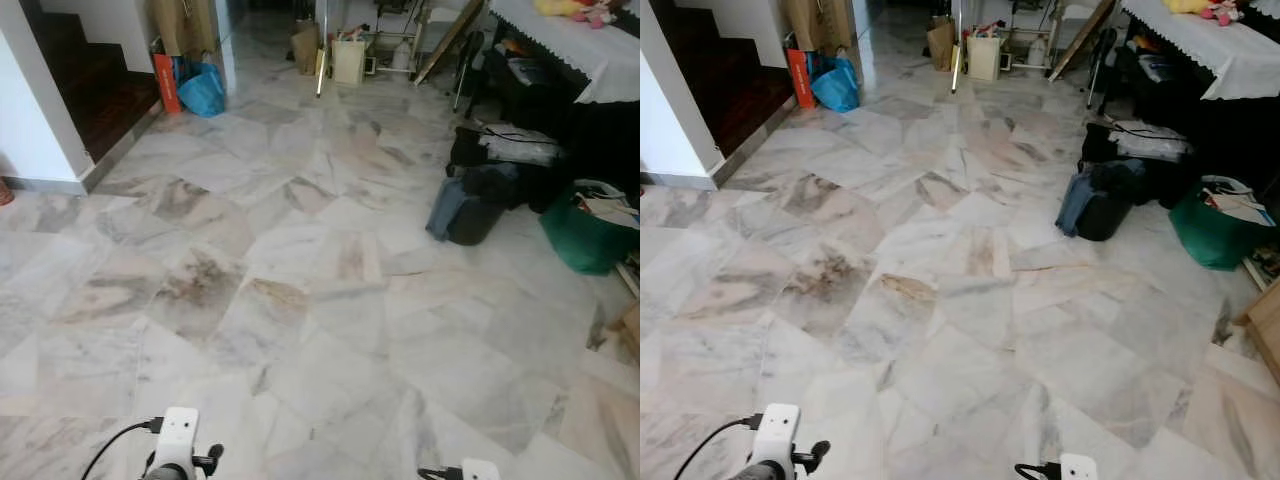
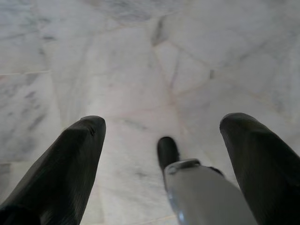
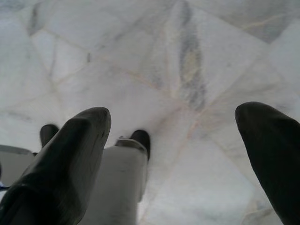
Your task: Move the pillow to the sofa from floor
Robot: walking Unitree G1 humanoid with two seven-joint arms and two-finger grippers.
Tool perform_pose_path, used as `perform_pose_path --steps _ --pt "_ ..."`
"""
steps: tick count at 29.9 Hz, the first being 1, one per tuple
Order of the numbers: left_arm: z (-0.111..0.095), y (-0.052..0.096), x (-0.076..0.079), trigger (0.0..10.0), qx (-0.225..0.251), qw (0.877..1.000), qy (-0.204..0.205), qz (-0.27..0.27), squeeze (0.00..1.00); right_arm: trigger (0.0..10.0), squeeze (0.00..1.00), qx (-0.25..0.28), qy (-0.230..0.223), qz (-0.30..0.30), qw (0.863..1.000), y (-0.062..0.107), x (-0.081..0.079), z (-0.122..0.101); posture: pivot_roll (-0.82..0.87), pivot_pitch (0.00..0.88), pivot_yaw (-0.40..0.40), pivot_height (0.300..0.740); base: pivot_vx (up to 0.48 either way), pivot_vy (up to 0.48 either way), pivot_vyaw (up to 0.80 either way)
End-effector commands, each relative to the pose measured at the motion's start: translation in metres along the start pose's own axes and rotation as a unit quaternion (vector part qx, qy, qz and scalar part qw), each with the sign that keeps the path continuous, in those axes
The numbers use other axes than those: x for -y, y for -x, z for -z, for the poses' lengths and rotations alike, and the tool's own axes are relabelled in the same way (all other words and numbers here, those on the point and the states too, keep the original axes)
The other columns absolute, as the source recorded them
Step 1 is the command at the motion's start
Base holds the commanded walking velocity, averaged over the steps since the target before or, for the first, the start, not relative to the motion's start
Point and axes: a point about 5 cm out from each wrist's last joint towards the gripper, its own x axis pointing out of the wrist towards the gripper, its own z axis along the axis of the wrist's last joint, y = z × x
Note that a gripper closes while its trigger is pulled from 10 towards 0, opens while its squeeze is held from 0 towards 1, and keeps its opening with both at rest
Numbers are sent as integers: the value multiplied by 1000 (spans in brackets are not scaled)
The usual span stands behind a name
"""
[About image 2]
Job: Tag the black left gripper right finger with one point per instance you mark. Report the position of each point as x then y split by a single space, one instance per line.
264 168

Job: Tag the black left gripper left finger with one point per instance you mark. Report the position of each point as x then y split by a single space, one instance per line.
54 175

